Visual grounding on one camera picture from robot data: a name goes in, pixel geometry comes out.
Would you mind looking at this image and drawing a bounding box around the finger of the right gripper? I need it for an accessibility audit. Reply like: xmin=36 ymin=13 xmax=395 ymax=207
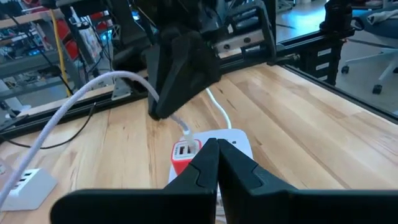
xmin=157 ymin=29 xmax=221 ymax=119
xmin=148 ymin=43 xmax=162 ymax=119

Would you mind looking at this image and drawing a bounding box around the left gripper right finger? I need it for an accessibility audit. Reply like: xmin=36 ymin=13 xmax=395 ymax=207
xmin=217 ymin=138 xmax=398 ymax=224

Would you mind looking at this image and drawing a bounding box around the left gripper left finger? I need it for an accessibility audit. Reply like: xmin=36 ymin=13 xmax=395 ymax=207
xmin=49 ymin=138 xmax=219 ymax=224

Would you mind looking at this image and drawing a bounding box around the red white USB charger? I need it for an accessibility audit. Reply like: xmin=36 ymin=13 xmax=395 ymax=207
xmin=170 ymin=139 xmax=203 ymax=177

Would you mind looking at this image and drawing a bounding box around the white multi-outlet wall tap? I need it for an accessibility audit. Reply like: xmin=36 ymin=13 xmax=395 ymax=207
xmin=167 ymin=128 xmax=254 ymax=187

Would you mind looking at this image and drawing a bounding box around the black USB cable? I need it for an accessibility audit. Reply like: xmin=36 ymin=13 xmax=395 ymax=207
xmin=6 ymin=102 xmax=96 ymax=150

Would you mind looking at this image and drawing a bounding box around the white braided USB cable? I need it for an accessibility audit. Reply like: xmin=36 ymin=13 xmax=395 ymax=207
xmin=0 ymin=70 xmax=200 ymax=208

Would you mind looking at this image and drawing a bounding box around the white power strip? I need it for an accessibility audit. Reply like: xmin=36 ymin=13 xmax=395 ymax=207
xmin=0 ymin=167 xmax=58 ymax=212

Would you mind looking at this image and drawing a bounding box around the grey office chair white base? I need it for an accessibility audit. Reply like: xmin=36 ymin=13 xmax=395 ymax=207
xmin=340 ymin=0 xmax=398 ymax=96

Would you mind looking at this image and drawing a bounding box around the white wall tap cord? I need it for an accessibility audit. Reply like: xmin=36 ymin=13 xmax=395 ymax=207
xmin=205 ymin=88 xmax=233 ymax=130

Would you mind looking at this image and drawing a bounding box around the yellow cable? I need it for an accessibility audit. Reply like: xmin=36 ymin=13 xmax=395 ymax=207
xmin=49 ymin=9 xmax=72 ymax=98

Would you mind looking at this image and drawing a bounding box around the black aluminium table frame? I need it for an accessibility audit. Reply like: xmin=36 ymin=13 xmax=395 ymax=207
xmin=0 ymin=39 xmax=398 ymax=144

